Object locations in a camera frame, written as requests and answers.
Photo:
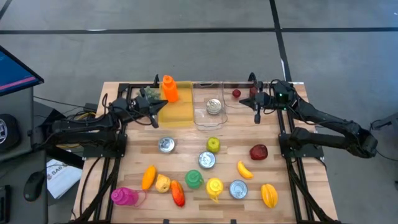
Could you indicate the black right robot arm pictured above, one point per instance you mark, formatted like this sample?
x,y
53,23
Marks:
x,y
326,121

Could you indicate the black computer mouse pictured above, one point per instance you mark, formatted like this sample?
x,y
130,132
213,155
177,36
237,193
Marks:
x,y
33,186

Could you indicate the narrow clear plastic bin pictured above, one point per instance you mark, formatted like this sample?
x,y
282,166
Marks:
x,y
202,121

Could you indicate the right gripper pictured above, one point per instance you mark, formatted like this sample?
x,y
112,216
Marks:
x,y
267,101

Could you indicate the yellow toy banana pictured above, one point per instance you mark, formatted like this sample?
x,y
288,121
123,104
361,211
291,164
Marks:
x,y
245,170

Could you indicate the blue screen monitor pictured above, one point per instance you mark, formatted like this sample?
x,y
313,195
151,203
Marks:
x,y
15,74

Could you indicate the black table clamp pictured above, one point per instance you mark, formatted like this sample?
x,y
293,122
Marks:
x,y
156,80
252,77

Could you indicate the wide clear plastic bin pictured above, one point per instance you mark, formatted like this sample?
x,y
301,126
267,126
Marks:
x,y
230,104

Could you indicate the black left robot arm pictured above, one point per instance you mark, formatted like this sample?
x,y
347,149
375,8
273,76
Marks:
x,y
81,129

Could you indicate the pink plastic bottle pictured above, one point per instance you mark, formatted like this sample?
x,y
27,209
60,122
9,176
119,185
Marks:
x,y
124,197

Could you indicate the orange plastic bottle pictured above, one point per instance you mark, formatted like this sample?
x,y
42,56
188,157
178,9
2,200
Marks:
x,y
170,88

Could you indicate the dark red fig-shaped fruit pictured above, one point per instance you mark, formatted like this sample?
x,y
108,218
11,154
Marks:
x,y
252,91

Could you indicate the red-orange oblong toy fruit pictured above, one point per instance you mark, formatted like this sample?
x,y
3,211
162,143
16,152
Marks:
x,y
178,193

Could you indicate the tin can olive label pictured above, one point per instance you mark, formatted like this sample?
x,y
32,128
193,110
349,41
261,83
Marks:
x,y
166,145

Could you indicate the black aluminium table frame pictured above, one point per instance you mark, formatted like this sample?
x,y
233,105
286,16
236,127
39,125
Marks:
x,y
123,86

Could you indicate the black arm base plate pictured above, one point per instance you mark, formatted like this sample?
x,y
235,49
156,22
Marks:
x,y
102,152
308,152

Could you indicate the tin can colourful label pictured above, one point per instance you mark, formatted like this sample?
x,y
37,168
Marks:
x,y
214,106

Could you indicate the yellow toy starfruit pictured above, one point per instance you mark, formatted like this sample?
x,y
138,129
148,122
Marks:
x,y
269,196

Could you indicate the tin can red label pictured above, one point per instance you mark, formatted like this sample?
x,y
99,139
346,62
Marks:
x,y
238,189

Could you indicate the black cap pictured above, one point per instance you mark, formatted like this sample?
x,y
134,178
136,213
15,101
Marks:
x,y
9,133

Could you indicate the yellow plastic bottle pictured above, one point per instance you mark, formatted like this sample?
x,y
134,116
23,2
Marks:
x,y
214,187

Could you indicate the yellow translucent plastic bin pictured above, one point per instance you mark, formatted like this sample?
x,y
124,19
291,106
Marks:
x,y
177,116

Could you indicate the grey operator desk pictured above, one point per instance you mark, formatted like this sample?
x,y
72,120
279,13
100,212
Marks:
x,y
18,105

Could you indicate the green plastic bottle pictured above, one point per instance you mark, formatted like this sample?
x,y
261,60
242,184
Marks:
x,y
194,179

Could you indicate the black keyboard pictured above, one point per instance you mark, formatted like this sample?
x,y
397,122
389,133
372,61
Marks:
x,y
4,199

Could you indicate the green broccoli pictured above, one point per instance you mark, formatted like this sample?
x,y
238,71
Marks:
x,y
152,92

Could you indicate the green toy apple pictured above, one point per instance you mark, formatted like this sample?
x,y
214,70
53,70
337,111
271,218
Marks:
x,y
213,144

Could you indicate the white printed paper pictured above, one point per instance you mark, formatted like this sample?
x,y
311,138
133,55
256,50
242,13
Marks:
x,y
62,180

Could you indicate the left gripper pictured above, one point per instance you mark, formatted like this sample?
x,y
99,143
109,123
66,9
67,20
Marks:
x,y
140,105

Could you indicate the small red round fruit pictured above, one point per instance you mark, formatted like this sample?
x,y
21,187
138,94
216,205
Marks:
x,y
236,93

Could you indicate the yellow toy pear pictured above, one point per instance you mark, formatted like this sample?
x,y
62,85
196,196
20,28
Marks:
x,y
162,183

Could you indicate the black power brick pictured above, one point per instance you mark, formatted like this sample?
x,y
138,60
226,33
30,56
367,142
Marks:
x,y
90,106

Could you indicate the dark red lumpy fruit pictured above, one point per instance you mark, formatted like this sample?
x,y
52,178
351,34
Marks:
x,y
258,152

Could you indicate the tin can blue label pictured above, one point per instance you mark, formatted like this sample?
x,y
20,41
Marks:
x,y
207,160

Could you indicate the orange toy mango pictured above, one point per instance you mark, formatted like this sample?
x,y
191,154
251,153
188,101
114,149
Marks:
x,y
148,178

